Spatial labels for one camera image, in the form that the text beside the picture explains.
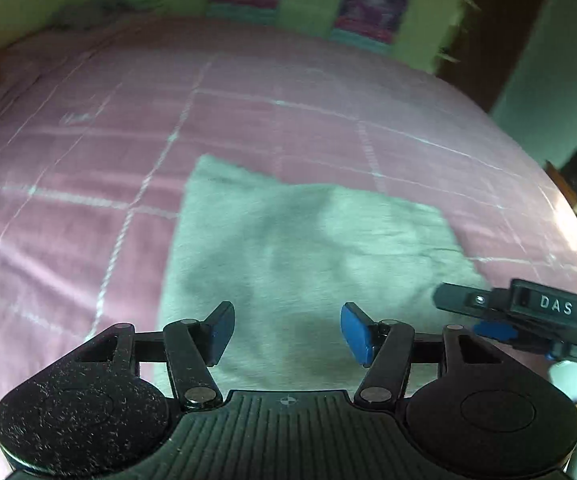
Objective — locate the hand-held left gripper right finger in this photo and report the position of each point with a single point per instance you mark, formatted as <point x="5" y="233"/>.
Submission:
<point x="358" y="332"/>

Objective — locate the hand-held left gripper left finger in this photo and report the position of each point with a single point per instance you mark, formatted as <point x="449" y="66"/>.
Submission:
<point x="218" y="332"/>

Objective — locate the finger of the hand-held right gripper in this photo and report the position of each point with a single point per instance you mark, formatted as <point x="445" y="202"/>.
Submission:
<point x="493" y="331"/>
<point x="468" y="300"/>

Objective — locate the grey pants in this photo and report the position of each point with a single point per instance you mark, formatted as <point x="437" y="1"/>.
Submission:
<point x="308" y="260"/>

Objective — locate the pink checked bed sheet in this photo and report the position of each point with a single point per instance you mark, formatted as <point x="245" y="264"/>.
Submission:
<point x="93" y="135"/>

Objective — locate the brown wooden door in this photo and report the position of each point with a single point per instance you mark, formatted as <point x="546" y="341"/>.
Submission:
<point x="498" y="25"/>

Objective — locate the grey crumpled cloth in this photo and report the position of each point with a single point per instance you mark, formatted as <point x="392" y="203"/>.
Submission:
<point x="88" y="12"/>

